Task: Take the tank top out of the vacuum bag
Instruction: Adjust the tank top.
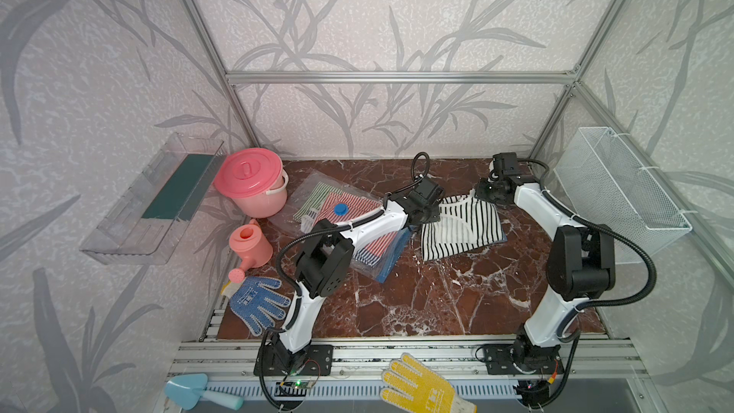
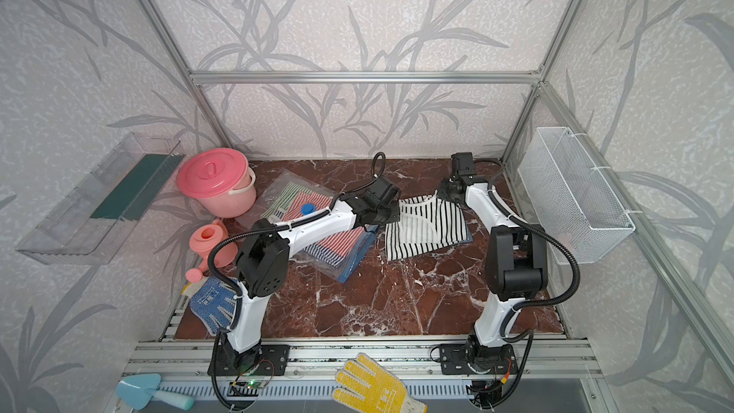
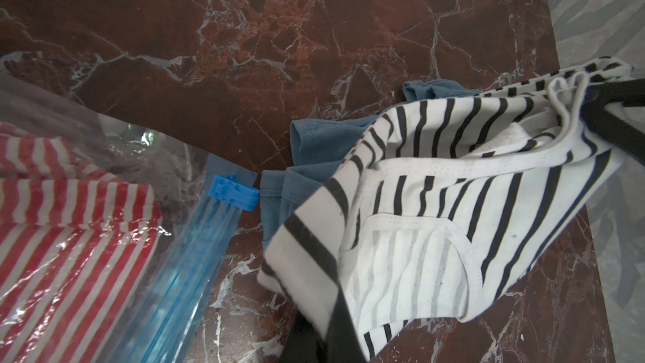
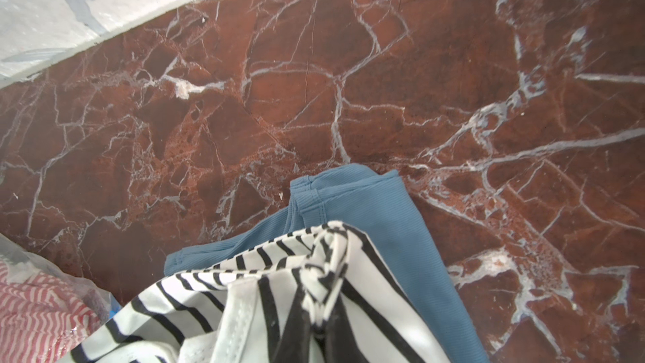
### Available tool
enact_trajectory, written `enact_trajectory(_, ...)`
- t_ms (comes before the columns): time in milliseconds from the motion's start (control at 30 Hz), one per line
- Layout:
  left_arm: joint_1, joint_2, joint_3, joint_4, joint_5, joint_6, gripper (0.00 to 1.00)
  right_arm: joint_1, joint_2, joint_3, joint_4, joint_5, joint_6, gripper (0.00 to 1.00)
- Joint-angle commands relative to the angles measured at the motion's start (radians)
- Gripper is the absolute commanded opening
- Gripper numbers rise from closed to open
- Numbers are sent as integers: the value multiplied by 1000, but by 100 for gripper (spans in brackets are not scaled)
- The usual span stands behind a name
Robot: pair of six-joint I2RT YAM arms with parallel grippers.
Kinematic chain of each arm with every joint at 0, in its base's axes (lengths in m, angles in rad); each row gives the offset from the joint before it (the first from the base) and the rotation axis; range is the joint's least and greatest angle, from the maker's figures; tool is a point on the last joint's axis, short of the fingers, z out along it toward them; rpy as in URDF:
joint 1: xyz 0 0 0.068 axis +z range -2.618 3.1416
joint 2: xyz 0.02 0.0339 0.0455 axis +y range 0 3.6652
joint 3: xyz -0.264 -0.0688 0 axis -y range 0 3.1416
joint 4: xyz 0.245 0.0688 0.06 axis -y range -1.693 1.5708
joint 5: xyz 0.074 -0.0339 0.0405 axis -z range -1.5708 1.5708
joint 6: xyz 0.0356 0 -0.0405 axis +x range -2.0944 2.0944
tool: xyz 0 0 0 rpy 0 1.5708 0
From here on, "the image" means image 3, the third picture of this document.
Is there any red white striped garment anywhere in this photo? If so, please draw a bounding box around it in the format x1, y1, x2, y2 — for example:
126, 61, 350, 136
1, 123, 162, 362

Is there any black white striped garment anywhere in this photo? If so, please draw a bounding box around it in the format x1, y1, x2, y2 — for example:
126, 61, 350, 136
259, 57, 633, 362

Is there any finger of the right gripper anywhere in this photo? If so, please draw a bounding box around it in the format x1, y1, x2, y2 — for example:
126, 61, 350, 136
581, 78, 644, 166

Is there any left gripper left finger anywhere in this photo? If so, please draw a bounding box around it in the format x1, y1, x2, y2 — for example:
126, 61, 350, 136
279, 313, 325, 363

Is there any blue tank top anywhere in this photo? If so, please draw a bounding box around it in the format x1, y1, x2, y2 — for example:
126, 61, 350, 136
259, 79, 480, 250

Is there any blue zipper slider clip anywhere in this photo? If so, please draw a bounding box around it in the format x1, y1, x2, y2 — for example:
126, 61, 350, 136
208, 175, 260, 212

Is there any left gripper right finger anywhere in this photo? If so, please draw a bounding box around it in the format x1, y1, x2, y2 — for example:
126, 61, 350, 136
326, 292, 366, 363

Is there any clear plastic vacuum bag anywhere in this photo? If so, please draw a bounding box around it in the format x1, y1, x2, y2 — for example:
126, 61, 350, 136
1, 76, 259, 362

